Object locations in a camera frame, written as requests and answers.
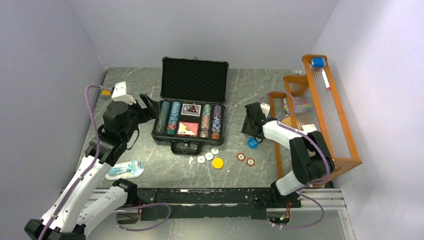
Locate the white red marker pen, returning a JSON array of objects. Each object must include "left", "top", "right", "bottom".
[{"left": 321, "top": 68, "right": 331, "bottom": 90}]

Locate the blue playing card deck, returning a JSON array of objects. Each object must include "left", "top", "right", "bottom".
[{"left": 181, "top": 103, "right": 202, "bottom": 117}]

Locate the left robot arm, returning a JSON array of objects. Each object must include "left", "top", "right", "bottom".
[{"left": 24, "top": 93, "right": 159, "bottom": 240}]

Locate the white dealer button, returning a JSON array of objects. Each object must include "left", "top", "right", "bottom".
[
  {"left": 211, "top": 147, "right": 220, "bottom": 155},
  {"left": 204, "top": 152, "right": 215, "bottom": 161},
  {"left": 197, "top": 155, "right": 206, "bottom": 164}
]

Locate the blue small blind button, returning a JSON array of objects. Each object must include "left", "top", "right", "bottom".
[{"left": 247, "top": 137, "right": 259, "bottom": 149}]

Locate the yellow round button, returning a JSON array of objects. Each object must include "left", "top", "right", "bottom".
[{"left": 212, "top": 157, "right": 224, "bottom": 169}]

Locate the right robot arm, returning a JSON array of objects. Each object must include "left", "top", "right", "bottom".
[{"left": 241, "top": 102, "right": 335, "bottom": 207}]

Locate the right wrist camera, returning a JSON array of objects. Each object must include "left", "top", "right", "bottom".
[{"left": 260, "top": 102, "right": 271, "bottom": 118}]

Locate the light blue poker chip row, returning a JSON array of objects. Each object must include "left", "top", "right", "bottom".
[{"left": 166, "top": 101, "right": 181, "bottom": 135}]

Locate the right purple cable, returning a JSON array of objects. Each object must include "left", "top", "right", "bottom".
[{"left": 258, "top": 91, "right": 332, "bottom": 230}]

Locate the blister pack blue tool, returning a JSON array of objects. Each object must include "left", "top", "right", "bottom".
[{"left": 105, "top": 160, "right": 145, "bottom": 181}]

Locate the black poker set case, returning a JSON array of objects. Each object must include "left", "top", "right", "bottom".
[{"left": 151, "top": 56, "right": 229, "bottom": 156}]

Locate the white red box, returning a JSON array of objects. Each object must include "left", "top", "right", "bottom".
[{"left": 301, "top": 124, "right": 318, "bottom": 133}]

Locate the orange wooden rack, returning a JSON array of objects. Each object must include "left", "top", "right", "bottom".
[{"left": 265, "top": 54, "right": 362, "bottom": 181}]

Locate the green orange poker chip row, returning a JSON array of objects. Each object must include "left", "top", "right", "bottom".
[{"left": 200, "top": 104, "right": 212, "bottom": 138}]

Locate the coloured marker set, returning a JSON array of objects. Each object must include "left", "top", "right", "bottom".
[{"left": 282, "top": 98, "right": 313, "bottom": 115}]

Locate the red white poker chip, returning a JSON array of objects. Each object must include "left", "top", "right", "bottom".
[
  {"left": 236, "top": 153, "right": 246, "bottom": 162},
  {"left": 246, "top": 158, "right": 256, "bottom": 167}
]

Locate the red playing card deck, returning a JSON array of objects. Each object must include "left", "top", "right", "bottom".
[{"left": 177, "top": 121, "right": 199, "bottom": 137}]

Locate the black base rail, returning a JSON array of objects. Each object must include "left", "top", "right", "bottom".
[{"left": 59, "top": 187, "right": 347, "bottom": 223}]

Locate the blue cube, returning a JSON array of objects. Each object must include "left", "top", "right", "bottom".
[{"left": 311, "top": 57, "right": 326, "bottom": 68}]

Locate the yellow orange block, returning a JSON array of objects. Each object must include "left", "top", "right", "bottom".
[{"left": 100, "top": 89, "right": 112, "bottom": 98}]

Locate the purple cable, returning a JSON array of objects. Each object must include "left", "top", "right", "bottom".
[
  {"left": 258, "top": 91, "right": 332, "bottom": 230},
  {"left": 38, "top": 84, "right": 172, "bottom": 240}
]

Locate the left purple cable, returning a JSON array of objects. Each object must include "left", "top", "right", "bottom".
[{"left": 38, "top": 84, "right": 172, "bottom": 240}]

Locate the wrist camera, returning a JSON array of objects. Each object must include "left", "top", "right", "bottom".
[
  {"left": 111, "top": 81, "right": 136, "bottom": 105},
  {"left": 260, "top": 102, "right": 271, "bottom": 118}
]

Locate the clear red triangle marker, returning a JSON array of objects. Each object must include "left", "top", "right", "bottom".
[{"left": 187, "top": 103, "right": 200, "bottom": 115}]

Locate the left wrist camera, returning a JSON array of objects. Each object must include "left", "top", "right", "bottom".
[{"left": 111, "top": 81, "right": 136, "bottom": 105}]

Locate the purple blue poker chip row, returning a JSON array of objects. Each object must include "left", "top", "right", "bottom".
[{"left": 211, "top": 105, "right": 222, "bottom": 140}]

